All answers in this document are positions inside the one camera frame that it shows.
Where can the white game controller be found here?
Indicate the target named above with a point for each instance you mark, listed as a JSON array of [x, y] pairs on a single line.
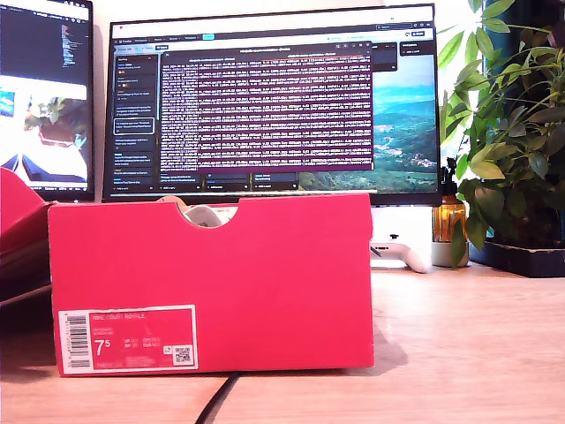
[[415, 260]]

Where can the small black computer monitor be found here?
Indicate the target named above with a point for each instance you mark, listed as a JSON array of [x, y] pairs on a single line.
[[44, 44]]

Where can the blue suede white-striped shoe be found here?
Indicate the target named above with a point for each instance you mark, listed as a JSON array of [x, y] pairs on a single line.
[[201, 217]]

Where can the red shoebox lid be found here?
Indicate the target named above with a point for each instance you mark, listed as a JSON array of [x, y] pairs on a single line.
[[17, 207]]

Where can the amber pump bottle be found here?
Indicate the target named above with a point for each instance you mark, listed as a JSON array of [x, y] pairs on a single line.
[[448, 216]]

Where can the beige cardboard box insert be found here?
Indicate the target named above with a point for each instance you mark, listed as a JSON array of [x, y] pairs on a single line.
[[170, 200]]

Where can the pale round pot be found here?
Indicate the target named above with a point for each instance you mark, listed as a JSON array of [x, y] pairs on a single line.
[[441, 254]]

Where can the wide black computer monitor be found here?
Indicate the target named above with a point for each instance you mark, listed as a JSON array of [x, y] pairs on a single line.
[[265, 110]]

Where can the green leafy houseplant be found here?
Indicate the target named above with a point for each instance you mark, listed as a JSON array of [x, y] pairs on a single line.
[[507, 132]]

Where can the dark plant tray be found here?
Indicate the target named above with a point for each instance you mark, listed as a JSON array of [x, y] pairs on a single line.
[[521, 260]]

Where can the red cardboard shoebox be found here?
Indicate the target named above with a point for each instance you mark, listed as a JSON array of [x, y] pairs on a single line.
[[243, 287]]

